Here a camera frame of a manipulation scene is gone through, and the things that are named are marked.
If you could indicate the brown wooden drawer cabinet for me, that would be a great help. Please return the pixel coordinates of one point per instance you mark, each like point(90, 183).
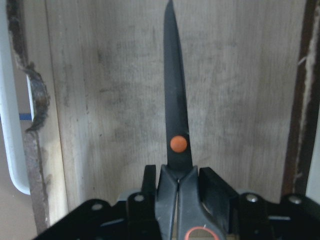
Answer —
point(154, 119)

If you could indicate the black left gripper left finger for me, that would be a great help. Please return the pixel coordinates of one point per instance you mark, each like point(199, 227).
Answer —
point(130, 219)

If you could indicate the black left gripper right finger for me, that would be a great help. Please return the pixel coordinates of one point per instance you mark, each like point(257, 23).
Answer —
point(251, 217)

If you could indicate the white drawer handle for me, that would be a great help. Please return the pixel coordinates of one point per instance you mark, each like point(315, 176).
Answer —
point(9, 113)

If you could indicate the orange grey handled scissors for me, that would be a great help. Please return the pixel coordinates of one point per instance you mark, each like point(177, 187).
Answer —
point(178, 205)

